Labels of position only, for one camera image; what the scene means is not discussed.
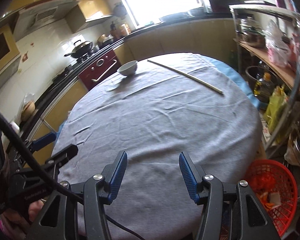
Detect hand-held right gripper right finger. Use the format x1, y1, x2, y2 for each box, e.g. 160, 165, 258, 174
178, 151, 282, 240

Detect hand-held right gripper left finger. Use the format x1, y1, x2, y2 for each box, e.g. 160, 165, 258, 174
27, 151, 128, 240

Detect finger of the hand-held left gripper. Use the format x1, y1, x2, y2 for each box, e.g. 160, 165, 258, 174
41, 144, 79, 178
27, 132, 57, 153

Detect red plastic basket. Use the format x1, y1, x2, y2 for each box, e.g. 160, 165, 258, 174
245, 159, 299, 239

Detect person's left hand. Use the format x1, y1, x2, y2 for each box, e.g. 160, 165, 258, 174
0, 199, 47, 240

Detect black kitchen countertop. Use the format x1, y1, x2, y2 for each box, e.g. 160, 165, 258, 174
15, 11, 234, 135

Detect grey tablecloth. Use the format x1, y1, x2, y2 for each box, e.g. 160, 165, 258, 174
50, 52, 262, 238

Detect gas stove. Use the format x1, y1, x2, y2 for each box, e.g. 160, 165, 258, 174
52, 47, 100, 80

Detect maroon oven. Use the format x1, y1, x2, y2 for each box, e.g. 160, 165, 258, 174
78, 49, 123, 90

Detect black wok with lid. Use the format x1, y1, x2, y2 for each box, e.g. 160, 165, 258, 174
64, 40, 93, 58

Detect cabinet door with dark panel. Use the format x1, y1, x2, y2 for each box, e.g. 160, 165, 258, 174
0, 24, 20, 83

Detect long wooden stick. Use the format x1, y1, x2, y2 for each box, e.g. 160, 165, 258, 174
147, 59, 224, 95

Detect white bowl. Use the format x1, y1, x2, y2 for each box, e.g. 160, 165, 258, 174
117, 60, 138, 76

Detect yellow plastic bag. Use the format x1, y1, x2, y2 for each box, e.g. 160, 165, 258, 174
264, 85, 288, 143

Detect blue table cover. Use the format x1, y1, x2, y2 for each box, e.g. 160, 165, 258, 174
57, 56, 262, 133

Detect steel dishes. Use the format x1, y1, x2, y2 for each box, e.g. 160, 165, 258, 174
285, 122, 300, 168

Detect cooking oil bottle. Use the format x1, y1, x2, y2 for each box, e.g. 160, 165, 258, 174
254, 72, 277, 103

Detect black pot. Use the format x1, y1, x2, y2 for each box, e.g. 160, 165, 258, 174
245, 66, 268, 90

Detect range hood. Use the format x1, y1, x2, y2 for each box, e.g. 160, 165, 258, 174
0, 0, 110, 30

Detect condiment bottles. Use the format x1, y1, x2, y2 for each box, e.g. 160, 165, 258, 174
110, 21, 130, 39

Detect yellow base cabinets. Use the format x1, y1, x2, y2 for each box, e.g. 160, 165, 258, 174
27, 17, 237, 160

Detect wooden shelf board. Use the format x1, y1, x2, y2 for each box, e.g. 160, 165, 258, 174
237, 41, 300, 93

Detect metal storage rack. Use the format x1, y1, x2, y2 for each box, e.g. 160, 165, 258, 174
229, 4, 300, 160

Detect hanging dark pan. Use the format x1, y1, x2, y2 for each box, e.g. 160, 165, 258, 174
113, 2, 126, 19

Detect stacked steel pots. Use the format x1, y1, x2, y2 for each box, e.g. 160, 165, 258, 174
236, 17, 266, 48

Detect white and pink plastic bag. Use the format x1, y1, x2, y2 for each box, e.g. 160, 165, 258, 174
264, 20, 291, 64

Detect steel basin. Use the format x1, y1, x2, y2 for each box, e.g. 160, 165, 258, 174
189, 7, 205, 17

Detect black microwave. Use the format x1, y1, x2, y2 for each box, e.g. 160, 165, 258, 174
202, 0, 240, 13

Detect window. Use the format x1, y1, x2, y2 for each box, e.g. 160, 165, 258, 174
112, 0, 203, 28

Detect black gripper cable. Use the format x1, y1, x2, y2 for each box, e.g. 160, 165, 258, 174
0, 104, 145, 240

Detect yellow wall cabinets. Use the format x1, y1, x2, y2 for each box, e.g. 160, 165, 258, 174
10, 0, 114, 33

